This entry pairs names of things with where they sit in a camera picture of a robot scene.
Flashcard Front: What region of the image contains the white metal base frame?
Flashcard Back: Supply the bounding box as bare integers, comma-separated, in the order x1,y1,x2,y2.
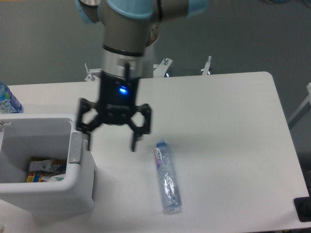
84,55,212,82

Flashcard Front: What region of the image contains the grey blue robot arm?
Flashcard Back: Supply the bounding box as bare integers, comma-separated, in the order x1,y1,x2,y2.
76,0,208,150

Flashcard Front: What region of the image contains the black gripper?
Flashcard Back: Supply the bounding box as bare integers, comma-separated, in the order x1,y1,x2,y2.
75,45,152,153

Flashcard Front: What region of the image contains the white trash can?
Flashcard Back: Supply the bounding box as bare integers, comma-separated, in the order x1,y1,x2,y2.
0,114,97,214

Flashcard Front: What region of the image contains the white paper wrapper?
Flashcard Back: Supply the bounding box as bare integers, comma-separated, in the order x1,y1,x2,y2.
39,174,66,182

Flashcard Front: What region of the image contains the blue labelled drink bottle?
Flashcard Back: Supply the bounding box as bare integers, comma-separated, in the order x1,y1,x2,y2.
0,82,23,114

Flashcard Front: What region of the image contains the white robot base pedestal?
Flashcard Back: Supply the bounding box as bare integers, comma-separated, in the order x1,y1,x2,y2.
142,23,160,79

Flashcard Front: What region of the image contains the grey crumpled wrapper in bin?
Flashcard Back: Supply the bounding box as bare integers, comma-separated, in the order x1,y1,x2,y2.
29,160,53,172

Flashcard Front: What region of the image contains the empty clear plastic bottle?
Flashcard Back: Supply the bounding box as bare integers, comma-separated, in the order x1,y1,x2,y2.
153,139,182,215

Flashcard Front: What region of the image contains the black clamp at table edge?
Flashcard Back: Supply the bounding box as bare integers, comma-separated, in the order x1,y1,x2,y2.
294,197,311,222

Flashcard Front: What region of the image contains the white frame at right edge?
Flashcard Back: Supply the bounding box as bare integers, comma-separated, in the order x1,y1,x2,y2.
288,83,311,129

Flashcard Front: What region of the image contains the colourful snack wrapper in bin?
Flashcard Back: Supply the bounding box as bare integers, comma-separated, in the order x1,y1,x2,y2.
26,157,67,183

